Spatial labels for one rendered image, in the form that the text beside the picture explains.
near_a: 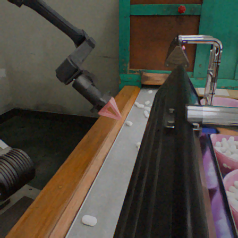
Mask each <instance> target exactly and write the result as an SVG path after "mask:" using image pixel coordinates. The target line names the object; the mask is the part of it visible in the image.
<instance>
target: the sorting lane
mask: <svg viewBox="0 0 238 238"><path fill-rule="evenodd" d="M148 91H150V90H143V89H141V91H140V93H139V95H138V97H137V99H136V101H135V102H138V103H139V105H144V108H145V107H149V108H150V105H152V102H153V99H154V97H155V94H156V92H157V90H151V91H152V93H150V94H148ZM146 101H149V104H148V105H145V102H146ZM144 108H137V106H136V105H135V103H134V105H133V107H132V109H131V111H130V112H129V114H128V116H127V118H126V120H125V122H126V121H131V122H132V123H133V124H132V125H131V126H129V125H126V123H125V122H124V124H123V126H122V128H121V130H120V132H119V134H118V136H117V138H116V140H115V142H114V144H113V146H112V148H111V150H110V152H109V154H108V155H107V157H106V159H105V161H104V163H103V165H102V167H101V169H100V171H99V173H98V175H97V177H96V179H95V180H94V183H93V185H92V187H91V189H90V191H89V193H88V195H87V197H86V199H85V201H84V203H83V205H82V206H81V208H80V210H79V212H78V214H77V216H76V218H75V220H74V222H73V224H72V226H71V228H70V230H69V232H68V234H67V236H66V238H113V235H114V232H115V228H116V224H117V221H118V218H119V215H120V211H121V208H122V204H123V201H124V197H125V194H126V191H127V188H128V184H129V181H130V177H131V175H132V172H133V168H134V164H135V161H136V158H137V155H138V146H137V143H138V142H141V140H142V137H143V134H144V131H145V127H146V124H147V120H148V118H146V117H145V115H144V113H143V112H144V111H145V110H144ZM150 109H151V108H150ZM84 215H89V216H93V217H95V218H96V220H97V222H96V224H95V225H94V226H90V225H87V224H84V223H83V222H82V217H83V216H84Z"/></svg>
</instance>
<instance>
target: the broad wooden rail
mask: <svg viewBox="0 0 238 238"><path fill-rule="evenodd" d="M140 91H141V89H140V88H139V87H138V86H126V85H125V86H124V87H123V88H122V90H121V91H120V92H119V93H118V94H117V96H116V97H115V98H114V99H115V102H116V105H117V108H118V110H119V112H120V115H121V117H122V118H121V119H120V120H116V119H114V118H111V117H107V116H102V115H101V116H100V117H99V119H98V120H97V121H96V122H95V124H94V125H93V126H92V128H91V129H90V130H89V132H88V133H87V134H86V135H85V137H83V139H82V140H81V141H80V142H79V144H78V145H77V146H76V147H75V149H74V150H73V151H72V152H71V154H70V155H69V157H68V158H67V160H66V161H65V162H64V164H63V165H62V166H61V167H60V168H59V170H58V171H57V172H56V173H55V175H54V176H53V177H52V178H51V179H50V181H49V182H48V183H47V185H46V186H45V187H44V188H43V190H42V191H41V192H40V193H39V195H38V196H37V197H36V198H35V200H34V201H33V203H32V204H31V205H30V206H29V208H28V209H27V210H26V211H25V212H24V214H23V215H22V216H21V218H20V219H19V220H18V221H17V223H16V224H15V225H14V227H13V228H12V229H11V231H10V232H9V233H8V235H7V236H6V237H5V238H66V236H67V234H68V232H69V230H70V228H71V226H72V224H73V222H74V220H75V218H76V216H77V214H78V212H79V210H80V208H81V206H82V205H83V203H84V201H85V199H86V197H87V195H88V193H89V191H90V189H91V187H92V185H93V183H94V180H95V179H96V177H97V175H98V173H99V171H100V169H101V167H102V165H103V163H104V161H105V159H106V157H107V155H108V154H109V152H110V150H111V148H112V146H113V144H114V142H115V140H116V138H117V136H118V134H119V132H120V130H121V128H122V126H123V124H124V122H125V120H126V118H127V116H128V114H129V112H130V111H131V109H132V107H133V105H134V103H135V101H136V99H137V97H138V95H139V93H140Z"/></svg>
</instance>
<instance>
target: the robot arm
mask: <svg viewBox="0 0 238 238"><path fill-rule="evenodd" d="M7 1H9V2H10V3H12V4H15V5H16V6H18V7H19V8H20V7H21V6H22V5H24V6H27V7H29V8H31V9H33V10H34V11H36V12H37V13H38V14H40V15H41V16H42V17H43V18H45V19H46V20H47V21H49V22H50V23H51V24H53V25H54V26H55V27H56V28H58V29H59V30H60V31H62V32H63V33H64V34H66V35H67V36H68V37H69V38H70V39H72V40H73V42H74V44H75V46H76V50H74V51H73V52H72V53H71V54H70V55H69V56H68V57H67V58H66V59H65V60H64V61H63V62H62V63H61V64H60V65H59V66H58V68H57V69H56V70H55V72H56V77H57V78H58V79H59V80H60V82H61V83H62V82H63V83H64V84H65V85H68V84H70V83H71V82H72V81H73V83H72V87H73V88H74V89H75V90H76V91H77V92H78V93H80V94H81V95H82V96H83V97H85V98H86V99H87V100H88V101H89V102H90V103H91V104H92V105H93V108H92V109H91V110H90V111H91V112H92V113H94V111H95V110H98V112H97V113H98V114H99V115H102V116H107V117H111V118H114V119H116V120H120V119H121V118H122V117H121V115H120V112H119V110H118V108H117V105H116V102H115V99H114V98H113V97H112V96H111V97H109V95H110V94H111V92H110V91H108V92H106V93H105V94H104V93H103V92H102V91H101V90H100V89H98V88H97V87H96V85H97V82H98V80H97V77H96V76H95V75H94V74H93V73H89V71H87V70H85V68H84V67H83V66H82V63H83V62H84V60H85V59H86V58H87V56H88V55H89V54H90V53H91V51H92V50H93V49H94V48H95V44H96V41H95V40H94V39H93V38H91V37H90V38H89V36H88V35H87V33H86V32H85V31H84V30H83V29H82V30H81V29H78V28H76V27H75V26H73V25H72V24H70V23H69V21H67V20H66V19H64V18H63V17H62V16H61V15H60V14H58V13H57V12H56V11H54V10H53V9H52V8H51V7H50V6H48V5H47V4H46V3H45V2H44V1H42V0H7ZM109 107H111V108H112V109H113V111H114V112H115V113H116V115H117V116H116V115H114V114H113V113H111V112H109V111H107V108H109Z"/></svg>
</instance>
